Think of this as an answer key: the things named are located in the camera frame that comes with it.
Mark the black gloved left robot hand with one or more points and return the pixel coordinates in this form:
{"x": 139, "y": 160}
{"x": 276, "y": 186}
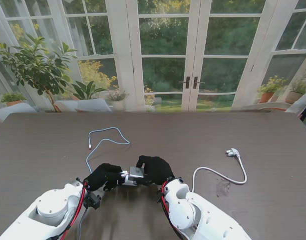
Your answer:
{"x": 102, "y": 176}

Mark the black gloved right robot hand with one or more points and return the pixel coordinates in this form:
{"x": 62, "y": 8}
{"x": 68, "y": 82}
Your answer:
{"x": 157, "y": 170}

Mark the grey charger adapter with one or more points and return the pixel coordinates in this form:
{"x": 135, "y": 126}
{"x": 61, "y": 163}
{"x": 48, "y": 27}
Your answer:
{"x": 136, "y": 172}

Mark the white power strip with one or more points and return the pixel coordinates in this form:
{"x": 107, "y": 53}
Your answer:
{"x": 129, "y": 182}

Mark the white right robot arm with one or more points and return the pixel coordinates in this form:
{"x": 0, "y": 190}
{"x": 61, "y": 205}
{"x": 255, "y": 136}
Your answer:
{"x": 202, "y": 215}

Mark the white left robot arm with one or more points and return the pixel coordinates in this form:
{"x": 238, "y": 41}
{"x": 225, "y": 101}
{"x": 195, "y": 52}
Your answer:
{"x": 50, "y": 210}

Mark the printed garden window backdrop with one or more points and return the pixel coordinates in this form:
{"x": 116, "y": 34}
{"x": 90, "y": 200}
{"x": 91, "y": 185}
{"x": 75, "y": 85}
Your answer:
{"x": 165, "y": 37}

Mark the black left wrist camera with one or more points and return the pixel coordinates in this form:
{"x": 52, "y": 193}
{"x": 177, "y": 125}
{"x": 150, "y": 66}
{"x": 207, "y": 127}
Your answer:
{"x": 92, "y": 200}

